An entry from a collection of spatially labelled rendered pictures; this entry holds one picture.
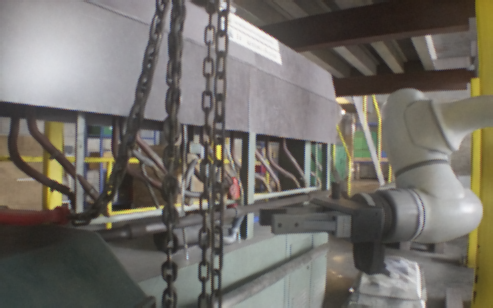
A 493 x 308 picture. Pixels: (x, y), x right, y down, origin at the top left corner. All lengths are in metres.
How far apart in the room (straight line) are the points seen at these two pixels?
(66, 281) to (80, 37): 0.66
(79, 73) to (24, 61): 0.13
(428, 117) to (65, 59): 0.77
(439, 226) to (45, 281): 0.54
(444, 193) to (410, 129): 0.12
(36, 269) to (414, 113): 0.59
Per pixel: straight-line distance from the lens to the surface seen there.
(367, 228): 0.49
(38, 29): 0.86
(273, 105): 1.54
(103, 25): 0.95
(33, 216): 0.41
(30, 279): 0.34
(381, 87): 3.82
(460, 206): 0.63
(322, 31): 2.27
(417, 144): 0.63
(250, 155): 1.38
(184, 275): 1.08
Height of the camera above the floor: 0.93
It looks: 1 degrees up
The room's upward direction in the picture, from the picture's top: 1 degrees clockwise
